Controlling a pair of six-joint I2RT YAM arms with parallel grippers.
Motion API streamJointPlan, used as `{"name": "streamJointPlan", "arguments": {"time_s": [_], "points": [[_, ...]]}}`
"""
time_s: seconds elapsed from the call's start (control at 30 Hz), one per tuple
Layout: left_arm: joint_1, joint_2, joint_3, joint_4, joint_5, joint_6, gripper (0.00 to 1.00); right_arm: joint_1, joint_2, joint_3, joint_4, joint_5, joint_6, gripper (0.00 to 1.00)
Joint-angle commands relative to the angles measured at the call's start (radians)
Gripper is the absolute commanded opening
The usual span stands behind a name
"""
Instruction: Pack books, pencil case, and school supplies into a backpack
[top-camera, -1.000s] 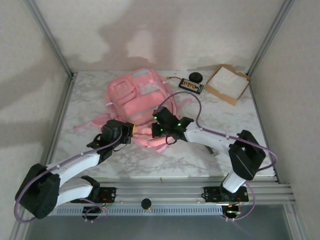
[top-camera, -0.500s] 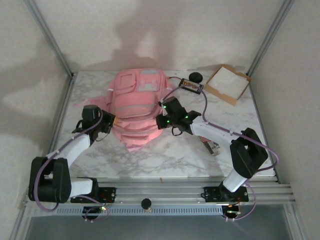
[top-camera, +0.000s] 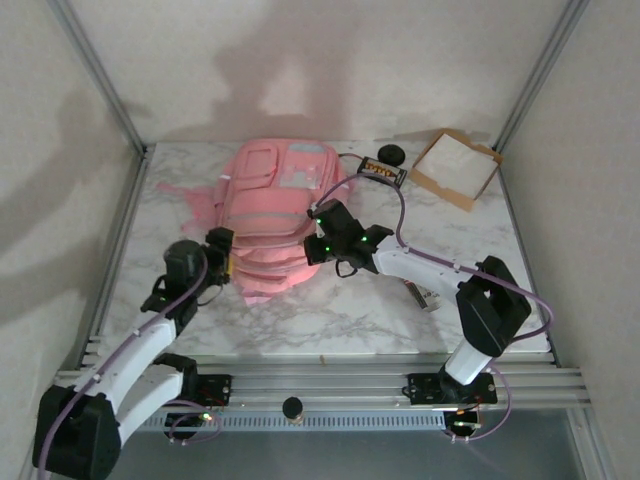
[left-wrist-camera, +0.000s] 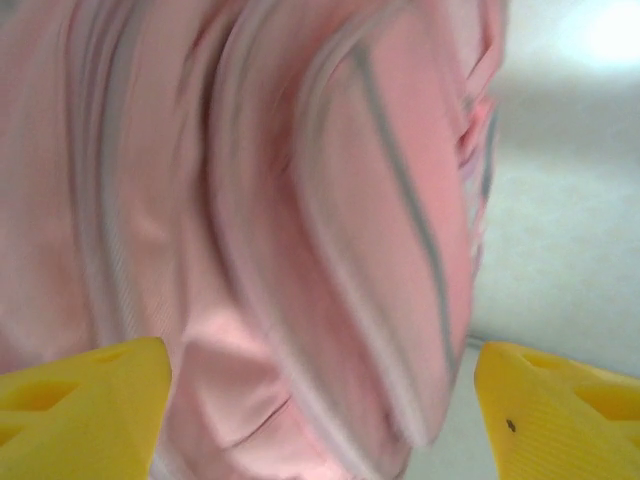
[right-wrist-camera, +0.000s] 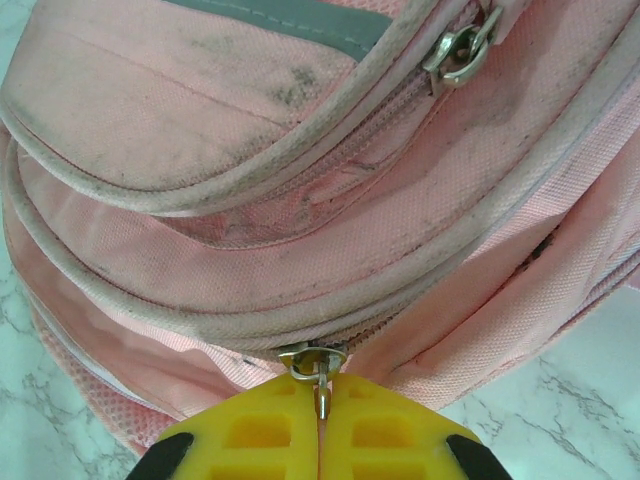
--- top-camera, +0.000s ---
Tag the pink backpack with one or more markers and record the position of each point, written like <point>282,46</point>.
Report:
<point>260,210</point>

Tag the red striped flag pencil pouch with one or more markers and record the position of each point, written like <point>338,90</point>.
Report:
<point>425,297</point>

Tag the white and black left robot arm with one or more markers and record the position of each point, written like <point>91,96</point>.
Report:
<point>145,345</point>

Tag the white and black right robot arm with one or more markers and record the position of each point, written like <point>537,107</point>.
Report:
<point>420,270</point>

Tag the black round wheel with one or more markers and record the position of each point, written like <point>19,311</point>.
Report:
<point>391,152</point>

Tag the brown cardboard box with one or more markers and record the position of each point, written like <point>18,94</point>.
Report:
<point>440,192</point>

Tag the white paper sheet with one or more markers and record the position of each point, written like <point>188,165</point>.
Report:
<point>455,165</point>

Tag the black round knob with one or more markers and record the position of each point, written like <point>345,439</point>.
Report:
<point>293,407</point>

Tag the black controller board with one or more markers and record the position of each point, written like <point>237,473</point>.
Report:
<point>187,421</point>
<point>465,421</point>

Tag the black frame with brown beads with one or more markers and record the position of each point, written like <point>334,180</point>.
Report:
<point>382,171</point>

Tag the aluminium side rail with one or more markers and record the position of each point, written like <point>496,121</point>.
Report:
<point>125,215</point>

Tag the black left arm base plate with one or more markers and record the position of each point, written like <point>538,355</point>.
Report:
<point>215,390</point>

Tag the aluminium frame rails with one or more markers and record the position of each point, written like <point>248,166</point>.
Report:
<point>325,387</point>

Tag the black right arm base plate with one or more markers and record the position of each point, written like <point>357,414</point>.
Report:
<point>425,387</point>

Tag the aluminium corner post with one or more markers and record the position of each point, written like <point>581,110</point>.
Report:
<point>540,75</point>
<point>100,75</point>

